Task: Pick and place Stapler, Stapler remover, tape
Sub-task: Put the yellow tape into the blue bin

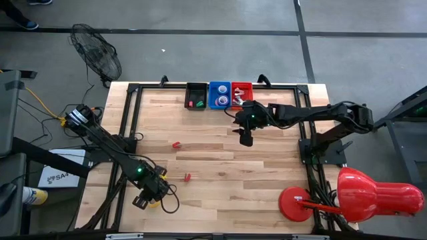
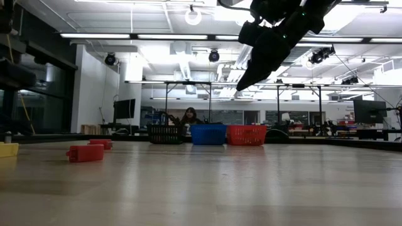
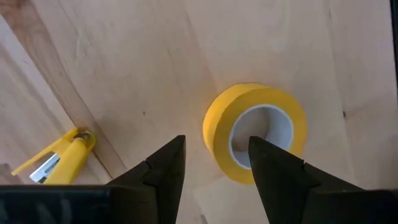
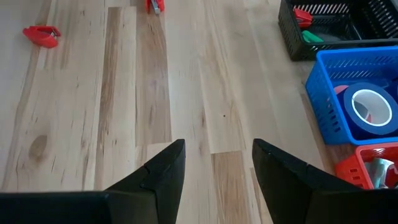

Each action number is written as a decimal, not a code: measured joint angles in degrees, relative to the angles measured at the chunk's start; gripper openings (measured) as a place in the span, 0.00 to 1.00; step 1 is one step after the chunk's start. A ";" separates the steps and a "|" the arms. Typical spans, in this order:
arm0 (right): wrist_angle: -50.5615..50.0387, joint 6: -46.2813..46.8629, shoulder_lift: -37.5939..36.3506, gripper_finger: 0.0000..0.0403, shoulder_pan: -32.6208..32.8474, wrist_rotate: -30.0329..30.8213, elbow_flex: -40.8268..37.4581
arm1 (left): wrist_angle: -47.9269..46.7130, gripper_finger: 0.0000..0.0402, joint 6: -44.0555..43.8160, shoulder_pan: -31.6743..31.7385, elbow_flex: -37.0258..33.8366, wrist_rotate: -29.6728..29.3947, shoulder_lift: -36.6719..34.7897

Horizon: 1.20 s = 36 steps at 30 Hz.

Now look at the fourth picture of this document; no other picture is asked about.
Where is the teal staple remover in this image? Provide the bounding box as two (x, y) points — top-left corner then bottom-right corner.
(364, 157), (396, 190)

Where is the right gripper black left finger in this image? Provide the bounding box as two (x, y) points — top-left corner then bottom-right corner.
(0, 138), (187, 224)

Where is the black plastic basket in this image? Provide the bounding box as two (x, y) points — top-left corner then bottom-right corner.
(277, 0), (398, 62)

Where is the blue block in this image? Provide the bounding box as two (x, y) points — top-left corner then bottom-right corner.
(336, 82), (398, 141)

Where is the pink tape roll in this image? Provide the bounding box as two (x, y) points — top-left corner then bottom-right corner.
(333, 84), (349, 96)

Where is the blue plastic basket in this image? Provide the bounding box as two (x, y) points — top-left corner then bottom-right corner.
(305, 45), (398, 146)

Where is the red plastic basket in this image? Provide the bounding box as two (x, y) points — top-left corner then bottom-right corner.
(334, 142), (398, 190)

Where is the red mini stapler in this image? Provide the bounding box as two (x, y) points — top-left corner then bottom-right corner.
(293, 7), (314, 30)
(144, 0), (165, 15)
(22, 25), (62, 49)

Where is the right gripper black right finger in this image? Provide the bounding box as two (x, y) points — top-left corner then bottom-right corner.
(252, 138), (398, 224)

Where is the green mini stapler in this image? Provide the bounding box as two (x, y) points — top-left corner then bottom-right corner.
(300, 29), (325, 44)

